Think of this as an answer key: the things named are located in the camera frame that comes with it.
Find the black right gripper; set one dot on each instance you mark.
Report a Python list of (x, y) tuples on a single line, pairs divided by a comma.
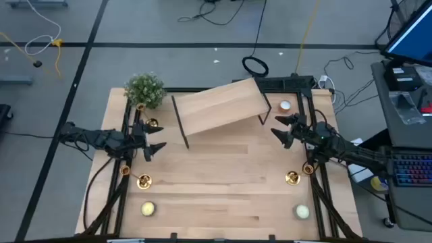
[(302, 131)]

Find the small black computer box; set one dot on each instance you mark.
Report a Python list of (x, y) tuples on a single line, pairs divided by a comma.
[(401, 77)]

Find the black table edge clamp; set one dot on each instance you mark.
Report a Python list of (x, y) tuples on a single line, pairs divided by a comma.
[(271, 237), (173, 236)]

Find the copper candle tin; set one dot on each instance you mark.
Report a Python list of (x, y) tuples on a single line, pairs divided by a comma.
[(285, 105)]

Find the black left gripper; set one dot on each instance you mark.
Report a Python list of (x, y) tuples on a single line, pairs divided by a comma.
[(139, 136)]

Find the grey metal stand foot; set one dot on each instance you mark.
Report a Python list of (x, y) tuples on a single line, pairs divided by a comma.
[(15, 80), (37, 3)]

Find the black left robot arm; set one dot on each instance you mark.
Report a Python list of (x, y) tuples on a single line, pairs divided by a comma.
[(101, 138)]

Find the wooden shelf riser black legs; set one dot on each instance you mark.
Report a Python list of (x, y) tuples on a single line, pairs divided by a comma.
[(219, 104)]

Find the red item on desk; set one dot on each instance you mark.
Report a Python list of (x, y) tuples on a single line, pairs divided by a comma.
[(427, 108)]

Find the computer monitor blue screen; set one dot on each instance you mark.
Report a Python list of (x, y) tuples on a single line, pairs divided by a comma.
[(415, 37)]

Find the white power adapter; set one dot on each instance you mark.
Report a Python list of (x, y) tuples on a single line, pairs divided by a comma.
[(324, 79)]

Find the backlit rainbow keyboard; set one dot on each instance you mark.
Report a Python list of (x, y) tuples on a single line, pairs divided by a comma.
[(413, 168)]

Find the black chair base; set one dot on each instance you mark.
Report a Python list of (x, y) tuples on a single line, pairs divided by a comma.
[(4, 113)]

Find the yellow wax candle tin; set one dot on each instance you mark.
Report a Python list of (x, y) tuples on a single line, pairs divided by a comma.
[(148, 208)]

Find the white candle patterned tin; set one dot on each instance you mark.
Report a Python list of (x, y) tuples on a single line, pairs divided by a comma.
[(302, 211)]

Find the black floor fan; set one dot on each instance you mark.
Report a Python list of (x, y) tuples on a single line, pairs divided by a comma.
[(397, 10)]

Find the silver metal strip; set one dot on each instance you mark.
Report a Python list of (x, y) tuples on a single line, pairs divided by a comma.
[(305, 241), (125, 241)]

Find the black floor plug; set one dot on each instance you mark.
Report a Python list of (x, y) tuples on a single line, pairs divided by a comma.
[(37, 63)]

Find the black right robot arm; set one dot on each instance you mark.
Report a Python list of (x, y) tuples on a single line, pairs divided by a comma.
[(354, 153)]

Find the grey desk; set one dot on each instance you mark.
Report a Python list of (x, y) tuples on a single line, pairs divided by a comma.
[(405, 135)]

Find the yellow blue tape roll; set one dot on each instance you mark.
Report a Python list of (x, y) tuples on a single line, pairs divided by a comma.
[(378, 184)]

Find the black caster wheel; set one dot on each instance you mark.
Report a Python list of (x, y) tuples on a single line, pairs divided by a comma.
[(388, 222)]

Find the artificial potted plant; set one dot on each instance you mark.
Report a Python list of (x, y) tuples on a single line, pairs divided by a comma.
[(145, 89)]

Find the clear plastic bag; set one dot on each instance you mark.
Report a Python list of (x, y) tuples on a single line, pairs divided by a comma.
[(406, 108)]

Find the brass candlestick holder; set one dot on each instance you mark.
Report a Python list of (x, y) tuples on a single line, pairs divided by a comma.
[(152, 122), (144, 181), (292, 177)]

